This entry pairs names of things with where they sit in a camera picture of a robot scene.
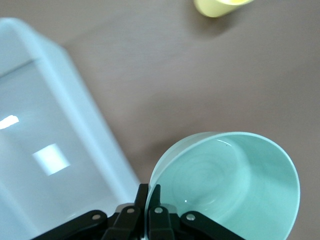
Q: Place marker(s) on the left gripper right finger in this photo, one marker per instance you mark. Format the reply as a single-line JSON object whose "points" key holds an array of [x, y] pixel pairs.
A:
{"points": [[160, 222]]}

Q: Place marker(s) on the mint green bowl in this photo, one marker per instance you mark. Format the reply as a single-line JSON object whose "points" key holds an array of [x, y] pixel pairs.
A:
{"points": [[237, 180]]}

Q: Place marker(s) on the yellow cup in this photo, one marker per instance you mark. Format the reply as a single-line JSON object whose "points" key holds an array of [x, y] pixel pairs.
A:
{"points": [[215, 7]]}

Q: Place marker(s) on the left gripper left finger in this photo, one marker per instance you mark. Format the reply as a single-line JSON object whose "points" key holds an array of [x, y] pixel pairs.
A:
{"points": [[125, 225]]}

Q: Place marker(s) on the translucent plastic bin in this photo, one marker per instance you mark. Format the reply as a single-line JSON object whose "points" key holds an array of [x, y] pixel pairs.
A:
{"points": [[50, 150]]}

